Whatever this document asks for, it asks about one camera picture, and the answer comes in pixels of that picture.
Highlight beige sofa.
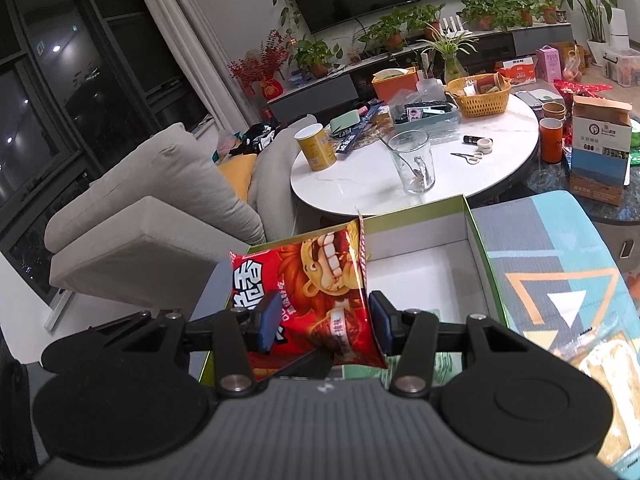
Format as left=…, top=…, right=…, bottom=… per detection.
left=45, top=115, right=321, bottom=306

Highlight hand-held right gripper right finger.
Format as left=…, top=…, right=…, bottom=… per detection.
left=367, top=290, right=551, bottom=397

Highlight black white clothing heap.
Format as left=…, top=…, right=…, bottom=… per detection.
left=235, top=122, right=281, bottom=156

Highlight dark marble round table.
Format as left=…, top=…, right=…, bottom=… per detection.
left=520, top=115, right=640, bottom=226

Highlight white round table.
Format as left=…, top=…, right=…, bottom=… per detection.
left=290, top=92, right=541, bottom=218

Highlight bag of orange fruit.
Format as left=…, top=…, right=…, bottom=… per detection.
left=562, top=45, right=586, bottom=83

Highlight clear plastic tray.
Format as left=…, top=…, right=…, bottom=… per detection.
left=390, top=102, right=461, bottom=133

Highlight grey television cabinet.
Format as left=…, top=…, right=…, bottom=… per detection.
left=265, top=22, right=573, bottom=123

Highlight tall leafy floor plant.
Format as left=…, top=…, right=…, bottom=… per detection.
left=555, top=0, right=618, bottom=43

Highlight pink box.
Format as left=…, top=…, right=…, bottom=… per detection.
left=536, top=46, right=560, bottom=82

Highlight dark blue long packet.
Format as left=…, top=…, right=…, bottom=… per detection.
left=335, top=110, right=381, bottom=156

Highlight clear storage bin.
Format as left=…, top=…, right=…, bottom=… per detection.
left=602, top=50, right=640, bottom=86

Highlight mint green pencil case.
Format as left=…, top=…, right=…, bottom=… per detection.
left=329, top=110, right=362, bottom=134

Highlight green cardboard box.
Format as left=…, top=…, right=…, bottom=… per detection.
left=200, top=195, right=511, bottom=388

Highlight red foil packet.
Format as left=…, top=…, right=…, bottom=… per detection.
left=552, top=80, right=613, bottom=106

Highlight light curtain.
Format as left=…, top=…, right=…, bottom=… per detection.
left=127, top=0, right=261, bottom=126

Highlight red berry branches in vase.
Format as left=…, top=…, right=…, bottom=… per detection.
left=229, top=30, right=296, bottom=100

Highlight clear drinking glass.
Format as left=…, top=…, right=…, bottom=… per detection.
left=380, top=130, right=437, bottom=195

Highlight dark window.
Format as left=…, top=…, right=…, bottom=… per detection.
left=0, top=0, right=211, bottom=306

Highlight row of potted green plants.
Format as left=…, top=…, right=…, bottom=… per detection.
left=290, top=0, right=571, bottom=78

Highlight orange tissue box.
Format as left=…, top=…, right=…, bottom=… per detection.
left=371, top=66, right=420, bottom=102

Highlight large clear bread packet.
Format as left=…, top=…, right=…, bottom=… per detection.
left=545, top=337, right=640, bottom=471

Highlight orange cup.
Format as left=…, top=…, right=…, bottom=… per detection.
left=538, top=118, right=566, bottom=163

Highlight yellow can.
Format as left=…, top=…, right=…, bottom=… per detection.
left=294, top=123, right=338, bottom=172

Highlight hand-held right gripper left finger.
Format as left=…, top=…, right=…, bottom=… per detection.
left=95, top=292, right=284, bottom=397

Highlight metal spoon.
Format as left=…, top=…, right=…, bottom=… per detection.
left=392, top=152, right=433, bottom=191

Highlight yellow woven basket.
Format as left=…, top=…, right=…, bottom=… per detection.
left=445, top=76, right=512, bottom=118

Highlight spider plant in glass vase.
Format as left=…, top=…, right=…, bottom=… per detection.
left=422, top=25, right=481, bottom=86

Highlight white air purifier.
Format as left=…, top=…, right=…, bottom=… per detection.
left=607, top=7, right=631, bottom=51

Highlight red white carton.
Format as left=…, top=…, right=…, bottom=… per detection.
left=495, top=57, right=537, bottom=86

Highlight yellow cushion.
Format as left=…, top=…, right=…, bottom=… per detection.
left=217, top=152, right=258, bottom=203

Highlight red cartoon chips packet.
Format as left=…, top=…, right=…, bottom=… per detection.
left=227, top=207, right=391, bottom=386

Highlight brown blue cardboard carton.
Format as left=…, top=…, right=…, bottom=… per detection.
left=568, top=95, right=633, bottom=206

